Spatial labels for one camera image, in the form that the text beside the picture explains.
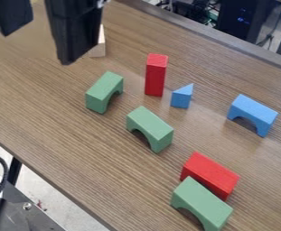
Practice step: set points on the green arch block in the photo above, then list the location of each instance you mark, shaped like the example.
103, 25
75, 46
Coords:
201, 201
151, 126
102, 90

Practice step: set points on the blue arch block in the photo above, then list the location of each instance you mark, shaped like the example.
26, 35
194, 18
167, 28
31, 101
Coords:
254, 112

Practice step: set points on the tall red block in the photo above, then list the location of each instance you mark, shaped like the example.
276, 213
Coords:
155, 75

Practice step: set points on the blue triangle block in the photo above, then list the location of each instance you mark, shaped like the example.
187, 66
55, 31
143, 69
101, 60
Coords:
182, 97

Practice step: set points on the flat red block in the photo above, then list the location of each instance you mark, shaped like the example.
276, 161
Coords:
211, 175

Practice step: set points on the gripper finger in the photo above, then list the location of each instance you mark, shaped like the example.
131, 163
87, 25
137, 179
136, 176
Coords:
10, 15
75, 27

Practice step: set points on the beige wooden triangle block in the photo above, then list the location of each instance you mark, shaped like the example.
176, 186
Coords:
99, 49

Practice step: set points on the black computer tower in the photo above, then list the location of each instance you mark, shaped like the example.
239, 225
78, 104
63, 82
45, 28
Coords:
238, 16

